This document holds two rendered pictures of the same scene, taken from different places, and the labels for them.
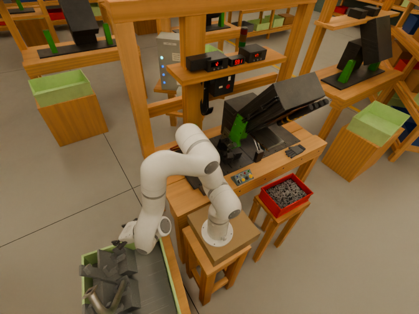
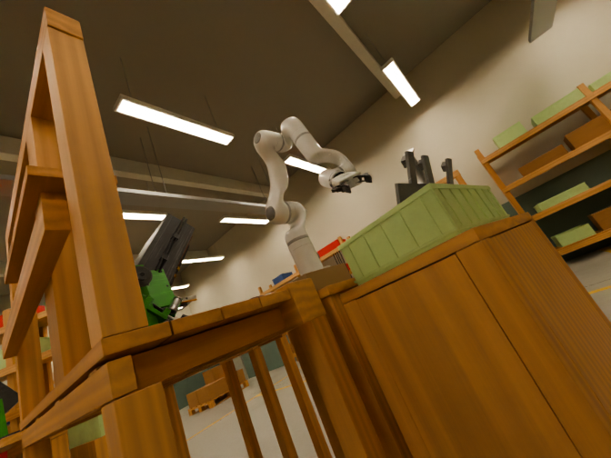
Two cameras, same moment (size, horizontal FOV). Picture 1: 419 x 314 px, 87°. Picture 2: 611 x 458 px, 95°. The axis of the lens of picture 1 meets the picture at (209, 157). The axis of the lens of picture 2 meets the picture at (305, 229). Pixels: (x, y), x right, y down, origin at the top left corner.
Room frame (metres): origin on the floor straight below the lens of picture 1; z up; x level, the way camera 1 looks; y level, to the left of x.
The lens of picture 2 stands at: (1.04, 1.24, 0.74)
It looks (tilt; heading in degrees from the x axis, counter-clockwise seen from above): 18 degrees up; 250
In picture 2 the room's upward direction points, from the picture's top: 24 degrees counter-clockwise
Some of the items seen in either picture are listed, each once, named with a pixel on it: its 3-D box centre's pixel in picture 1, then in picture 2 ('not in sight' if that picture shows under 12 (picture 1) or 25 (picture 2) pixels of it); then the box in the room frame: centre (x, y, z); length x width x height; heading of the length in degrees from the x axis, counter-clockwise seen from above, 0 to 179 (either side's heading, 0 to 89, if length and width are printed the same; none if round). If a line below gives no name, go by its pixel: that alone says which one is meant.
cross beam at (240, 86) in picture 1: (218, 92); (25, 303); (1.72, -0.04, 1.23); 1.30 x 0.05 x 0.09; 124
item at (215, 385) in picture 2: not in sight; (215, 383); (1.81, -6.79, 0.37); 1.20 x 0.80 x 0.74; 45
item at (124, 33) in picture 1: (224, 81); (45, 269); (1.67, -0.08, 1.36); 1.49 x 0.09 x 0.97; 124
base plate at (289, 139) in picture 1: (238, 147); not in sight; (1.42, -0.25, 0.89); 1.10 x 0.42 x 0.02; 124
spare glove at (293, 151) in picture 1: (293, 150); not in sight; (1.41, -0.72, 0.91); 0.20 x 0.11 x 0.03; 127
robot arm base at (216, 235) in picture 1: (217, 223); (305, 258); (0.61, -0.08, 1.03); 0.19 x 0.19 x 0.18
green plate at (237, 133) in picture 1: (240, 128); (155, 290); (1.32, -0.22, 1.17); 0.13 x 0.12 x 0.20; 124
